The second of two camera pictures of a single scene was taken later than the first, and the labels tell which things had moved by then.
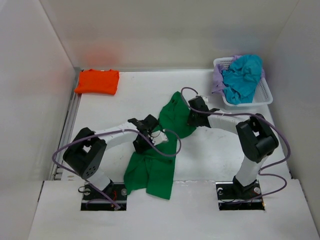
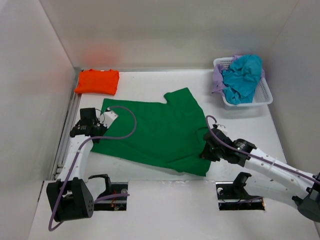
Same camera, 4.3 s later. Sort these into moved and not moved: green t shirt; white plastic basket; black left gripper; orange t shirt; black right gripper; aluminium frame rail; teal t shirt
Moved: black left gripper; green t shirt; black right gripper
Not moved: white plastic basket; teal t shirt; aluminium frame rail; orange t shirt
